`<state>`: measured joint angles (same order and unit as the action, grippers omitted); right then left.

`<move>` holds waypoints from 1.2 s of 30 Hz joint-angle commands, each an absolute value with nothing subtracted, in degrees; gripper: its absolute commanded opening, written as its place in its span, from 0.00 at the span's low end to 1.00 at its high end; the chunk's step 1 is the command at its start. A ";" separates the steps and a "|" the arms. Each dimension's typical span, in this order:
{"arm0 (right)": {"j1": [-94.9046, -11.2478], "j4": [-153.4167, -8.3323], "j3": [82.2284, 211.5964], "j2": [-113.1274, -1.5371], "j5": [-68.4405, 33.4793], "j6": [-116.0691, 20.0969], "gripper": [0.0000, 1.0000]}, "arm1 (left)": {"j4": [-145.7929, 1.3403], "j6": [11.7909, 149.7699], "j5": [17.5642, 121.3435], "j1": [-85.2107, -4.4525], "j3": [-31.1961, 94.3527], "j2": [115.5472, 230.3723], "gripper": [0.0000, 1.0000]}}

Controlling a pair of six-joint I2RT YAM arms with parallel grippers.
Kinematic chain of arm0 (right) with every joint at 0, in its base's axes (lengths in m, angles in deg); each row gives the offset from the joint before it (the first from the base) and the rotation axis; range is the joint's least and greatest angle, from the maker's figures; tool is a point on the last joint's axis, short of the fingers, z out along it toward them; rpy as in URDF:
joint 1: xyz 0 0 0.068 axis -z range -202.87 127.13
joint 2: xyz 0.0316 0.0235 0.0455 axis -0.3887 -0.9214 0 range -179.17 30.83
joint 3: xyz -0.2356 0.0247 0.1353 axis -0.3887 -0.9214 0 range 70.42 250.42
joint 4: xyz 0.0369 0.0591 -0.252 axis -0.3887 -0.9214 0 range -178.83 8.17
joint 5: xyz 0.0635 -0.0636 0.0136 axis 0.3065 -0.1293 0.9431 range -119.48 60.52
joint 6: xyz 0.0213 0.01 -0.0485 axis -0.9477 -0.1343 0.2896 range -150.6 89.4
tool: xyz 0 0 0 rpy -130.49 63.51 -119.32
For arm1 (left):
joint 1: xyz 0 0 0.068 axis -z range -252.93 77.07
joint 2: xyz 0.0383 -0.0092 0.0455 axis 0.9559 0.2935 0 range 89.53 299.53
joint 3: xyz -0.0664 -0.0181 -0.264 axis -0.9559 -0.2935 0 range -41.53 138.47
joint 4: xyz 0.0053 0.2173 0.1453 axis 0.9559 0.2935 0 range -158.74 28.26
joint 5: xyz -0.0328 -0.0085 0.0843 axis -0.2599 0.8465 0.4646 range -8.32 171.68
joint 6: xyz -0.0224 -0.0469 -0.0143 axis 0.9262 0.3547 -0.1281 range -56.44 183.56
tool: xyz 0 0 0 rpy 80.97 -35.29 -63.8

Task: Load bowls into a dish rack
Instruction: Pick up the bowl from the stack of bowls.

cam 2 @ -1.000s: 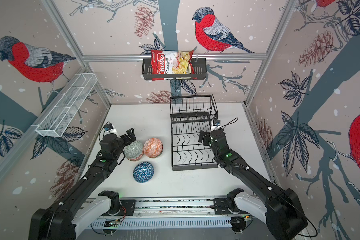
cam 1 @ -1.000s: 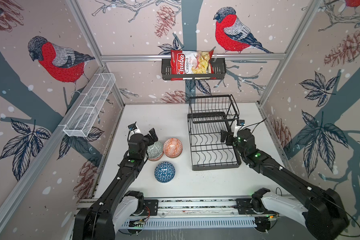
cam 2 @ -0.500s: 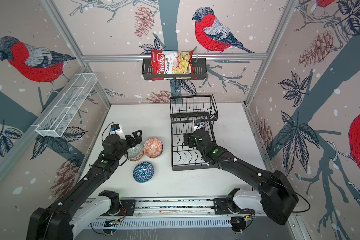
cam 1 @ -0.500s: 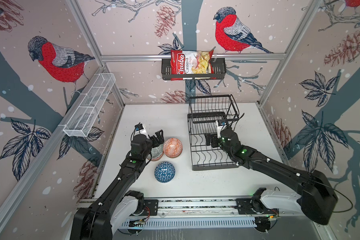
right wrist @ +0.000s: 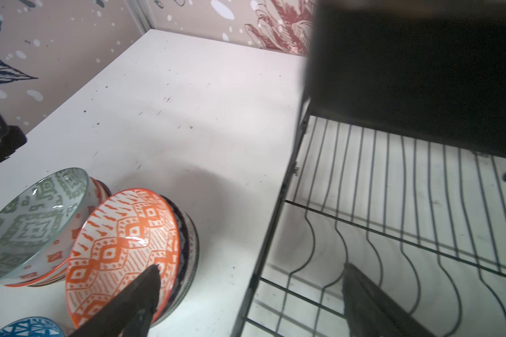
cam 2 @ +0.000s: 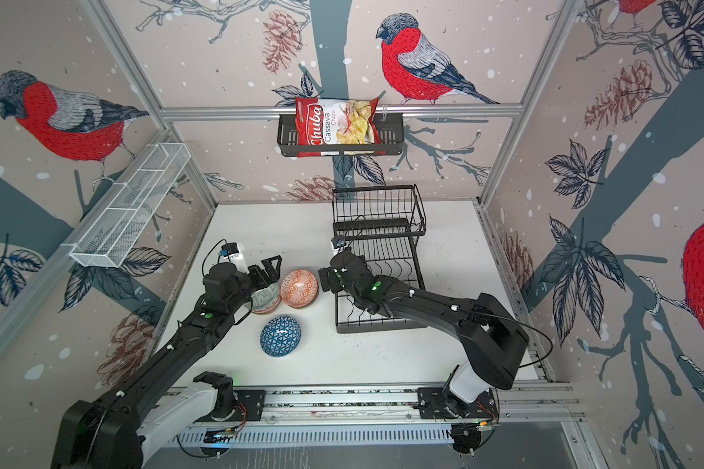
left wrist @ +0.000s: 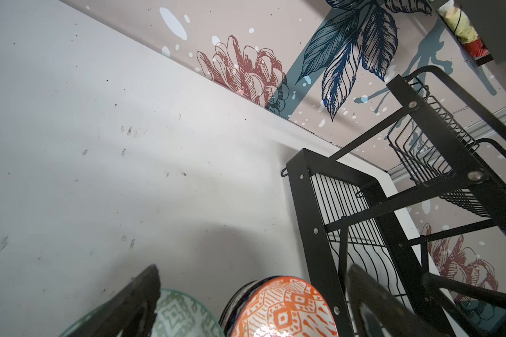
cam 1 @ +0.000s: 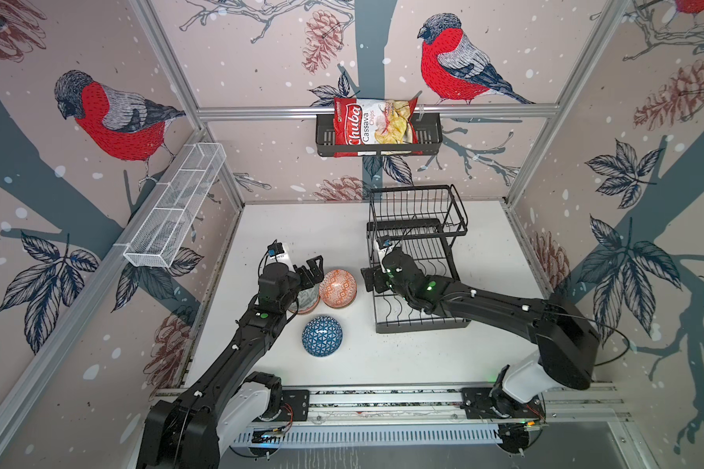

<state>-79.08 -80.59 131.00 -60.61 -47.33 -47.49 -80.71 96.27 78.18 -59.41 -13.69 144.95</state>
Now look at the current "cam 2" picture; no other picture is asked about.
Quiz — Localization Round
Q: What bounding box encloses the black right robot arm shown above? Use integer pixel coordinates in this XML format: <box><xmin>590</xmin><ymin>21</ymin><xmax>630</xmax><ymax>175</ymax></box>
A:
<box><xmin>319</xmin><ymin>249</ymin><xmax>529</xmax><ymax>404</ymax></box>

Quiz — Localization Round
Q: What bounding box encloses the blue geometric patterned bowl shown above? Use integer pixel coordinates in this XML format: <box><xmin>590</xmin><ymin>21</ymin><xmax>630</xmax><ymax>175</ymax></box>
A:
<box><xmin>260</xmin><ymin>316</ymin><xmax>302</xmax><ymax>358</ymax></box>

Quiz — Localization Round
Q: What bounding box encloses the black two-tier dish rack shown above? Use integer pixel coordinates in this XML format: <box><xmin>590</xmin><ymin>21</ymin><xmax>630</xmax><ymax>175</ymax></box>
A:
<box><xmin>330</xmin><ymin>184</ymin><xmax>432</xmax><ymax>335</ymax></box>

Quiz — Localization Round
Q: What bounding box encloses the black wall basket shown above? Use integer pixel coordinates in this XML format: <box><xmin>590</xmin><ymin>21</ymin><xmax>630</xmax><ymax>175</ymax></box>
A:
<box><xmin>277</xmin><ymin>113</ymin><xmax>405</xmax><ymax>158</ymax></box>

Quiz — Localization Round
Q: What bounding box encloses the white mesh wall shelf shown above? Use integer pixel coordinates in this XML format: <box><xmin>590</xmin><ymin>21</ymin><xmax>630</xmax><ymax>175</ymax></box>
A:
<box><xmin>70</xmin><ymin>143</ymin><xmax>191</xmax><ymax>268</ymax></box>

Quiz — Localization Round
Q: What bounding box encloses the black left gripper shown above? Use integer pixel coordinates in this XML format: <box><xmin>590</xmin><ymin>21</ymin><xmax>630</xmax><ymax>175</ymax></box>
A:
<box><xmin>227</xmin><ymin>254</ymin><xmax>282</xmax><ymax>316</ymax></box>

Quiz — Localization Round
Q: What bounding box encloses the red cassava chips bag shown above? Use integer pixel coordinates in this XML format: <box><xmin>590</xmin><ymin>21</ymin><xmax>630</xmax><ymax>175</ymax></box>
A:
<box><xmin>295</xmin><ymin>98</ymin><xmax>381</xmax><ymax>147</ymax></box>

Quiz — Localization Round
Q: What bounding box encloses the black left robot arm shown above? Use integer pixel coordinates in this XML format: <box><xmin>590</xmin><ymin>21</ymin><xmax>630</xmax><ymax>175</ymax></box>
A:
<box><xmin>51</xmin><ymin>256</ymin><xmax>282</xmax><ymax>468</ymax></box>

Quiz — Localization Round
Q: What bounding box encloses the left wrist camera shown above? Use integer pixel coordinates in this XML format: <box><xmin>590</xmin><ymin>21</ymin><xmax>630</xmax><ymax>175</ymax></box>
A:
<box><xmin>219</xmin><ymin>242</ymin><xmax>248</xmax><ymax>274</ymax></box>

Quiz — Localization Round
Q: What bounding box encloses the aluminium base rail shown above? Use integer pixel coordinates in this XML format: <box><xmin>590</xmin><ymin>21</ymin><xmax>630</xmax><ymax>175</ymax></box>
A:
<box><xmin>235</xmin><ymin>380</ymin><xmax>587</xmax><ymax>426</ymax></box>

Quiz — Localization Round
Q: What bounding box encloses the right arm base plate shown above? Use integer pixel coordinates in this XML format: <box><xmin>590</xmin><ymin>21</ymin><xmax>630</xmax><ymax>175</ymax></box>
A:
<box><xmin>415</xmin><ymin>387</ymin><xmax>499</xmax><ymax>420</ymax></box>

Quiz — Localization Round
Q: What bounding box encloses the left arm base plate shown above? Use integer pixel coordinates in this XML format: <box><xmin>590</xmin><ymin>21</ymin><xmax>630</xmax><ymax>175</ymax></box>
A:
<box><xmin>207</xmin><ymin>389</ymin><xmax>266</xmax><ymax>423</ymax></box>

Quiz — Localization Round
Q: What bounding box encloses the grey green patterned bowl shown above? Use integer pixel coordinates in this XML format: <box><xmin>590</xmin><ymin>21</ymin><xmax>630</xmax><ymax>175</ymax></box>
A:
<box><xmin>250</xmin><ymin>283</ymin><xmax>282</xmax><ymax>315</ymax></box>

